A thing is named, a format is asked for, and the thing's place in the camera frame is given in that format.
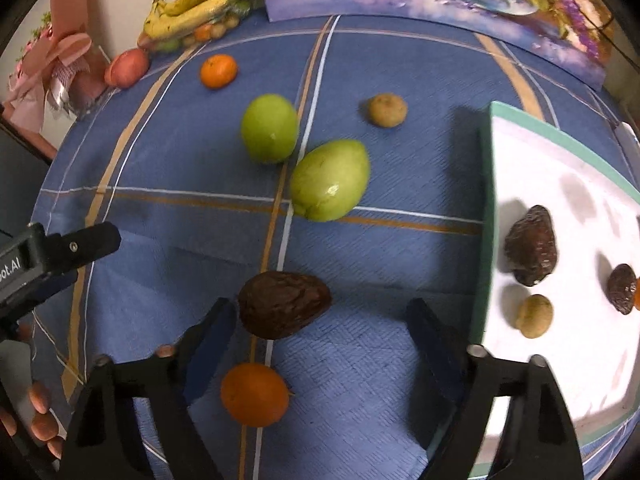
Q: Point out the small tan round fruit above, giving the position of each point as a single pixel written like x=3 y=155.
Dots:
x=388 y=110
x=535 y=316

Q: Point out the pile of small mixed fruits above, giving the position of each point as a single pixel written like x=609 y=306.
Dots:
x=220 y=27

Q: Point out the blue plaid tablecloth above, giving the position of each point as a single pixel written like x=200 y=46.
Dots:
x=175 y=160

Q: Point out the red apple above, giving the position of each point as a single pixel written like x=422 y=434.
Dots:
x=131 y=67

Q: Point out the dark brown avocado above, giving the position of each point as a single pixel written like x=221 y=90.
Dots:
x=621 y=288
x=531 y=245
x=283 y=304

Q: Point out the orange with stem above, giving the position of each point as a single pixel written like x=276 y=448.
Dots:
x=255 y=394

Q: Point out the orange peach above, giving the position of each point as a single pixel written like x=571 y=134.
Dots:
x=108 y=75

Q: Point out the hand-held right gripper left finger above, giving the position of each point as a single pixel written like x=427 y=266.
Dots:
x=212 y=345

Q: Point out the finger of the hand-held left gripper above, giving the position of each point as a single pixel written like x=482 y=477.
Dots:
x=85 y=245

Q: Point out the orange tangerine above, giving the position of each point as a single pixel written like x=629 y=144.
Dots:
x=218 y=71

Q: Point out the person's left hand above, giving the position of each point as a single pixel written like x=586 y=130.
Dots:
x=42 y=425

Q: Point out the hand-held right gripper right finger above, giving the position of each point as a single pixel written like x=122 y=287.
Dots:
x=430 y=340

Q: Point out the pink flower bouquet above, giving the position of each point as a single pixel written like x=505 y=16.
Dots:
x=65 y=60

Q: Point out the green mango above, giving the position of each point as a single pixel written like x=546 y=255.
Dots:
x=330 y=180
x=270 y=127

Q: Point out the yellow banana bunch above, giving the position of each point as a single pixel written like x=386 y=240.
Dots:
x=200 y=0

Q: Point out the teal and white tray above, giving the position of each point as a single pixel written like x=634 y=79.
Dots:
x=575 y=185

